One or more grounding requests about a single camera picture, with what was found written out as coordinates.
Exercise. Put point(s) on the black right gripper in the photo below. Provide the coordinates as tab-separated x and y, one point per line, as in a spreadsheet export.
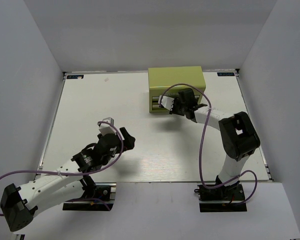
175	101

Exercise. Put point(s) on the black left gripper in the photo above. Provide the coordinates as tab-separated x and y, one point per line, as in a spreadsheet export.
128	143

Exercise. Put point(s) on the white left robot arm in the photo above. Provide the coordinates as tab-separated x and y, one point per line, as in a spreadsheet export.
21	204

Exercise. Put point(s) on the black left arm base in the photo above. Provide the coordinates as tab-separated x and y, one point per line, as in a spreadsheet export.
96	197

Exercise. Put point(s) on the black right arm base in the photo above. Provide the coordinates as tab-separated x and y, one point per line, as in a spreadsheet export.
225	199

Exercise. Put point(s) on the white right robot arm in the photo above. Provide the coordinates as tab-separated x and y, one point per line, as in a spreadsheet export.
238	135

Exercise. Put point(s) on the green metal drawer toolbox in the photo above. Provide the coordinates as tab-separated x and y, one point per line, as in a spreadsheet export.
167	81

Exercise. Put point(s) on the right blue corner label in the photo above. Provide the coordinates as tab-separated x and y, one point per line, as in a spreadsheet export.
225	74

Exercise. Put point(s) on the blue corner label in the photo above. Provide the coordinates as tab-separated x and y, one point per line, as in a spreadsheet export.
75	77
225	74

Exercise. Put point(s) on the left blue corner label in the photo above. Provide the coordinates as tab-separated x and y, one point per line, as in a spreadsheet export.
75	77

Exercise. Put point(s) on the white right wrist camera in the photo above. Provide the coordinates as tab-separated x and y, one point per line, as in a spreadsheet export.
166	102

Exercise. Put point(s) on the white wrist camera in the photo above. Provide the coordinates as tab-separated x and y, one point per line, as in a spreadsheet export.
166	102
104	128

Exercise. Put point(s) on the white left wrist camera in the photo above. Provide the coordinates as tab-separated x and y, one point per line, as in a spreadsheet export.
104	128

